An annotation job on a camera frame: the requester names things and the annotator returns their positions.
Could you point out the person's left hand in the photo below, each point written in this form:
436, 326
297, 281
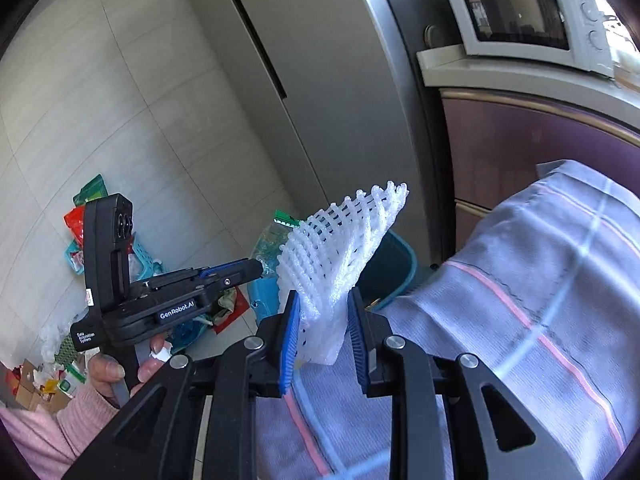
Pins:
107, 372

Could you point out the clear packet with green header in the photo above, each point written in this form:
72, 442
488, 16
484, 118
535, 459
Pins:
267, 250

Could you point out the green snack packet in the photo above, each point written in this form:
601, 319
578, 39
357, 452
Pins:
92, 190

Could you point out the grey plaid cloth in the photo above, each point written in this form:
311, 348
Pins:
525, 285

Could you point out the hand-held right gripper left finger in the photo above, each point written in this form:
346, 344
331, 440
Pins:
290, 345

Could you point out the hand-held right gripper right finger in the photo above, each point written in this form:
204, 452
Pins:
356, 345

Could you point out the white plastic bag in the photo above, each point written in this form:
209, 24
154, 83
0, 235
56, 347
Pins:
55, 340

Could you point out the white countertop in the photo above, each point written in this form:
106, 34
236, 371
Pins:
500, 75

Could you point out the white microwave oven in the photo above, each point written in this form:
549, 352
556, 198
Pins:
580, 20

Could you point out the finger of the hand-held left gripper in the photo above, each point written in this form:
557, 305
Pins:
240, 272

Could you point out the white foam fruit net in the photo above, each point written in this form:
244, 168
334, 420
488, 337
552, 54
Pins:
325, 270

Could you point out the brown kitchen cabinet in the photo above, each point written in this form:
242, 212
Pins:
500, 150

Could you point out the flat red packet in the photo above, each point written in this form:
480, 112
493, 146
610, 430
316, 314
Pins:
235, 310

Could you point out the cardboard box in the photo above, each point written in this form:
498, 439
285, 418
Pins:
30, 390

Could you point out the grey refrigerator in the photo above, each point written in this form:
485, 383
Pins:
310, 60

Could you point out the red snack packet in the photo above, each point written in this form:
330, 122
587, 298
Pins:
74, 225

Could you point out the blue plastic bin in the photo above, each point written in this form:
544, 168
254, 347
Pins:
395, 270

